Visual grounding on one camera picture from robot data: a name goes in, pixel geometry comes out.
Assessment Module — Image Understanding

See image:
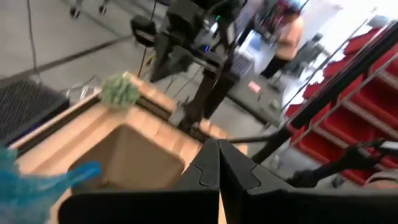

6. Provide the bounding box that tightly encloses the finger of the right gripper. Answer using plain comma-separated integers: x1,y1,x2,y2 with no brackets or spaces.
150,46,180,82
152,46,194,82

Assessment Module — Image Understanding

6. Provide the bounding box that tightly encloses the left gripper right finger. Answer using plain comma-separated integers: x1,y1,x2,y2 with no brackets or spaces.
219,140,398,224

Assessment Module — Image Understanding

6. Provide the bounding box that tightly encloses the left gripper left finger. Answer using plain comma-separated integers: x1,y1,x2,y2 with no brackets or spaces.
58,138,220,224

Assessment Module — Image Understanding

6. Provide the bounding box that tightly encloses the teal trash bag liner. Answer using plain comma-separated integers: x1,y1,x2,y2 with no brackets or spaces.
0,146,103,224

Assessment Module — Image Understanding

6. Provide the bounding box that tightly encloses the potted green plant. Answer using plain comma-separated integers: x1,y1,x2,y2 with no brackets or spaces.
99,72,141,109

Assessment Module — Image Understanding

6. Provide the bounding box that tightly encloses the pink note pad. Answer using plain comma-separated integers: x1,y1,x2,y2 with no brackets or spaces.
248,81,262,94

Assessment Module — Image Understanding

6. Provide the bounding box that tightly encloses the grey side table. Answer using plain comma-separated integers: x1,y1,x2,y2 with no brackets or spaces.
226,71,299,128

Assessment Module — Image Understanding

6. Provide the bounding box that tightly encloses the person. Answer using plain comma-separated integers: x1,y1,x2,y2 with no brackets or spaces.
259,4,307,80

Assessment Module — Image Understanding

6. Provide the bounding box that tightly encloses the red storage bin rack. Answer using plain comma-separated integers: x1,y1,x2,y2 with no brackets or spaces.
284,27,398,187

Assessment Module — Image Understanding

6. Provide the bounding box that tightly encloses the black slanted pole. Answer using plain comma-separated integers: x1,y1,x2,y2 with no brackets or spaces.
251,23,398,164

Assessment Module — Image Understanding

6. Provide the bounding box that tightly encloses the black perforated computer case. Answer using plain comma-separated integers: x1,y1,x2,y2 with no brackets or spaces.
0,79,71,146

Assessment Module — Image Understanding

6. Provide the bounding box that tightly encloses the white cable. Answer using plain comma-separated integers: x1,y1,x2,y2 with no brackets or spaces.
65,81,100,101

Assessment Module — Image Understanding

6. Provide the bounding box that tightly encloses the black aluminium table frame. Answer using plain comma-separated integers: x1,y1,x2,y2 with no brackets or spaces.
12,93,218,156

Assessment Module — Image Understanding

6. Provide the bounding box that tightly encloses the black hanging cable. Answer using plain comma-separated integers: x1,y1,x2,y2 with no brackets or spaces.
26,0,43,83

